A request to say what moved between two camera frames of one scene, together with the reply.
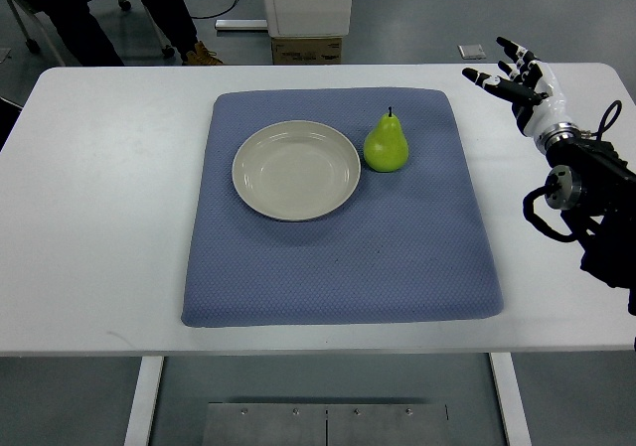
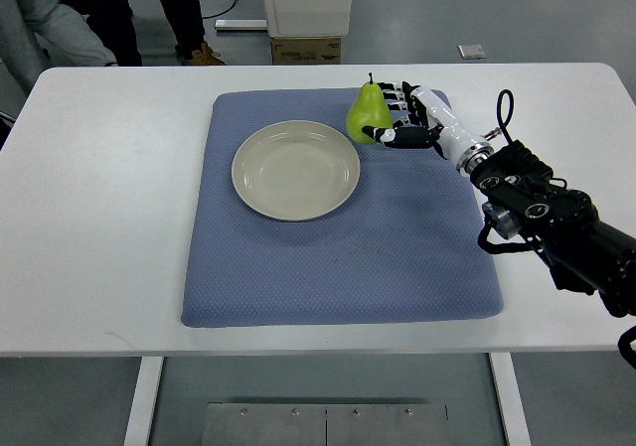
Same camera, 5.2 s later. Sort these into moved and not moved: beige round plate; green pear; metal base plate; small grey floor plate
Moved: green pear
Not moved: small grey floor plate; metal base plate; beige round plate
